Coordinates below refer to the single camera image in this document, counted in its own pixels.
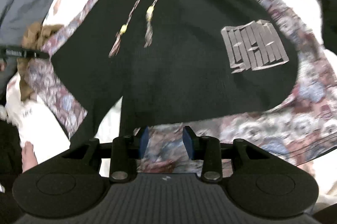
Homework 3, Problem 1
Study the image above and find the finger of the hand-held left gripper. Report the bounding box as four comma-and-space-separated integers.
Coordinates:
0, 47, 50, 59

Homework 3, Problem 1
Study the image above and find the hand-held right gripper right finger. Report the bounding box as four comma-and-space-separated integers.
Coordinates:
182, 126, 267, 184

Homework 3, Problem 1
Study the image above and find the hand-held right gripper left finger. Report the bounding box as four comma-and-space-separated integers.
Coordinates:
69, 127, 149, 184

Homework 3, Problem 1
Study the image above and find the black hoodie with patterned sleeves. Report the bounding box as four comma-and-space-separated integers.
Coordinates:
25, 0, 337, 174

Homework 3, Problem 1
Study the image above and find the person's dark clothing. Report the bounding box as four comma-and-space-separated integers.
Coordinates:
0, 121, 25, 215

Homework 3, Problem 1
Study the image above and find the plain black cloth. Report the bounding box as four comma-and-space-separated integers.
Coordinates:
317, 0, 337, 50

